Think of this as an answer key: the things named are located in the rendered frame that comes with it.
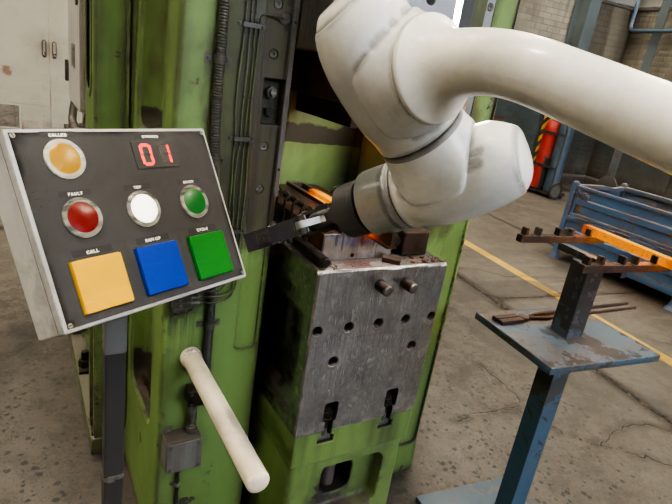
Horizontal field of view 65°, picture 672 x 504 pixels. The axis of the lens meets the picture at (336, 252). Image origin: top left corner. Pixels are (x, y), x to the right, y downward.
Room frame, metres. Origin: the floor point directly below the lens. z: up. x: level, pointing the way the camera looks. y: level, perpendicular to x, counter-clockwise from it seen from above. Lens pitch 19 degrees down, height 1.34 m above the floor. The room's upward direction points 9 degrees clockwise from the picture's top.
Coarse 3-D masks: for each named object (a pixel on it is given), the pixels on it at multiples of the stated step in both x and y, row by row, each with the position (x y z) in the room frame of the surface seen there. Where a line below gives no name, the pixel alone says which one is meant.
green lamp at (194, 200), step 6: (186, 192) 0.86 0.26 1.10; (192, 192) 0.87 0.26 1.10; (198, 192) 0.88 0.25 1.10; (186, 198) 0.85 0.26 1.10; (192, 198) 0.86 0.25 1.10; (198, 198) 0.87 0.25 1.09; (204, 198) 0.89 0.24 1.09; (186, 204) 0.85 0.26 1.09; (192, 204) 0.86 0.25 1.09; (198, 204) 0.87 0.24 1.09; (204, 204) 0.88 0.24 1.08; (192, 210) 0.85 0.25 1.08; (198, 210) 0.86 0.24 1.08
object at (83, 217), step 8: (72, 208) 0.69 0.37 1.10; (80, 208) 0.70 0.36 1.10; (88, 208) 0.71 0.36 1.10; (72, 216) 0.68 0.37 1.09; (80, 216) 0.69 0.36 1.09; (88, 216) 0.70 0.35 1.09; (96, 216) 0.71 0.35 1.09; (72, 224) 0.68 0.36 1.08; (80, 224) 0.69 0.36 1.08; (88, 224) 0.70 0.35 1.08; (96, 224) 0.71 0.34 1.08
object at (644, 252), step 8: (584, 232) 1.51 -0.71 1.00; (600, 232) 1.47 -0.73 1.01; (608, 232) 1.47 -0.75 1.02; (608, 240) 1.44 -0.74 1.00; (616, 240) 1.41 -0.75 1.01; (624, 240) 1.40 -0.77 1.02; (624, 248) 1.39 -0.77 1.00; (632, 248) 1.37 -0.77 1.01; (640, 248) 1.35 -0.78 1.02; (648, 248) 1.35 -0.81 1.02; (640, 256) 1.34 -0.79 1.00; (648, 256) 1.32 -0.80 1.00; (664, 256) 1.30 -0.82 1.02; (664, 264) 1.28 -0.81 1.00
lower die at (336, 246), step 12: (300, 192) 1.47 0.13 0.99; (324, 192) 1.51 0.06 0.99; (288, 204) 1.36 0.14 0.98; (300, 204) 1.35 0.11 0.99; (312, 204) 1.36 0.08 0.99; (288, 216) 1.30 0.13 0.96; (312, 240) 1.19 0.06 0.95; (324, 240) 1.15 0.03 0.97; (336, 240) 1.16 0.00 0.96; (348, 240) 1.18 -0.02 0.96; (360, 240) 1.20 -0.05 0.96; (372, 240) 1.22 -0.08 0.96; (324, 252) 1.15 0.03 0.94; (336, 252) 1.17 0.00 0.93; (348, 252) 1.19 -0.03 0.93; (360, 252) 1.20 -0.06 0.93; (372, 252) 1.22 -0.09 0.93; (384, 252) 1.24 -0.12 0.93
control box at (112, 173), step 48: (0, 144) 0.68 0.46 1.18; (48, 144) 0.71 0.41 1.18; (96, 144) 0.77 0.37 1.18; (192, 144) 0.92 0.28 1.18; (0, 192) 0.68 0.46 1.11; (48, 192) 0.68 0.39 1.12; (96, 192) 0.73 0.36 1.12; (144, 192) 0.79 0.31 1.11; (48, 240) 0.65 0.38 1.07; (96, 240) 0.70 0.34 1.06; (144, 240) 0.76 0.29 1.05; (48, 288) 0.62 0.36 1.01; (144, 288) 0.72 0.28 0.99; (192, 288) 0.78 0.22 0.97; (48, 336) 0.62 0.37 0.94
